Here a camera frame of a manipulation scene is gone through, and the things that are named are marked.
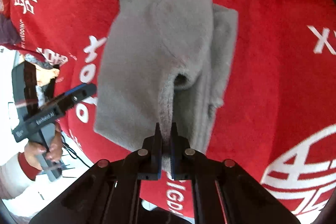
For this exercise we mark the person's left hand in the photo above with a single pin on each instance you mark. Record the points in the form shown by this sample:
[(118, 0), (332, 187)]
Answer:
[(54, 153)]

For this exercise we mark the grey garment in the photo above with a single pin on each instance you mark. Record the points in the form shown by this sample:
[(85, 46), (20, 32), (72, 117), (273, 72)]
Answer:
[(165, 61)]

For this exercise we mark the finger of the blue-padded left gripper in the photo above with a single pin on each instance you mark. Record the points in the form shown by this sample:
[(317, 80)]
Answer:
[(61, 104), (76, 90)]

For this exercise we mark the red printed bed blanket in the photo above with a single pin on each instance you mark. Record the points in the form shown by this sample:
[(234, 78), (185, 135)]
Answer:
[(278, 114)]

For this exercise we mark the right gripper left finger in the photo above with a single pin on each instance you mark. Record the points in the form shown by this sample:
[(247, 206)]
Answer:
[(150, 155)]

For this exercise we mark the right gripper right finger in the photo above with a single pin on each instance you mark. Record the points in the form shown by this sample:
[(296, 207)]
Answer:
[(178, 159)]

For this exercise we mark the white sleeve left forearm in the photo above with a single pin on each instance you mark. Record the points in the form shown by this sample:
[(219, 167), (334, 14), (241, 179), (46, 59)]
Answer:
[(16, 176)]

